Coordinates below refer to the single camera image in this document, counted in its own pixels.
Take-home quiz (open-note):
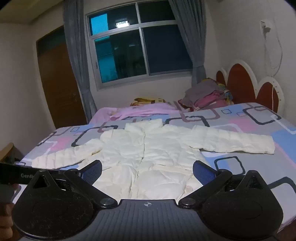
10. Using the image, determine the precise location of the person's left hand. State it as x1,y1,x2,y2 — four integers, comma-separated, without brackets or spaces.
0,202,15,240

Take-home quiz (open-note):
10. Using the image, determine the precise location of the grey curtain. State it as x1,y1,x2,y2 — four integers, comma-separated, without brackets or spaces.
168,0,208,85
62,0,98,124

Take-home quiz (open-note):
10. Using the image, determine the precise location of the red and white headboard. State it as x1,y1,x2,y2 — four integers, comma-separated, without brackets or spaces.
215,60,285,116

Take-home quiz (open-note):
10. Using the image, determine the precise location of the cartoon printed pillow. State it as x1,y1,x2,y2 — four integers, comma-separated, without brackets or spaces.
131,97,167,107

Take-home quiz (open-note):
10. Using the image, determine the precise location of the pile of folded clothes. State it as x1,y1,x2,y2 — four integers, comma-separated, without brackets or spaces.
178,77,234,112

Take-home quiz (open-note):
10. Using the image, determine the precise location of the white charger cable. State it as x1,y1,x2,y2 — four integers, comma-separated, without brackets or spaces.
263,28,284,110

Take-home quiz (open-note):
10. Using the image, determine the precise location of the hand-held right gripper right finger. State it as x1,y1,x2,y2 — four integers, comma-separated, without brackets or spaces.
179,160,267,207

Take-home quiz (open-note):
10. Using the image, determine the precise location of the wall socket with charger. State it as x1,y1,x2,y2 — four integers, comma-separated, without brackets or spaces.
260,20,272,35

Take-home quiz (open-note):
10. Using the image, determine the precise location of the pink blanket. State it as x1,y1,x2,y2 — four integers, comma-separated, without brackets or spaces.
89,102,192,130

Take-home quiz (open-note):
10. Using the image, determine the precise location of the white puffer jacket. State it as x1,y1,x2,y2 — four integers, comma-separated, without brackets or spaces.
31,119,275,200

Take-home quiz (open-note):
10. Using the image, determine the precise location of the bed with patterned sheet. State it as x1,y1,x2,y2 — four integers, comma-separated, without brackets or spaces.
11,101,296,235

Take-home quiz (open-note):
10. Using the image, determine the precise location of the wooden cabinet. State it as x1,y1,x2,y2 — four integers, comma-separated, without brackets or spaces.
0,142,15,163

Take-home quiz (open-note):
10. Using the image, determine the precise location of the brown wooden door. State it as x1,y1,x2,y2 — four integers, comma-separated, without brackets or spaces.
36,25,87,131

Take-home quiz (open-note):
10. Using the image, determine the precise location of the sliding glass window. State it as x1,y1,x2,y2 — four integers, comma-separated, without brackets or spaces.
86,0,194,91

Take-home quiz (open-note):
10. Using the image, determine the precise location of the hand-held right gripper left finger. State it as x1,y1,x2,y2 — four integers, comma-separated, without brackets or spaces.
28,160,117,207

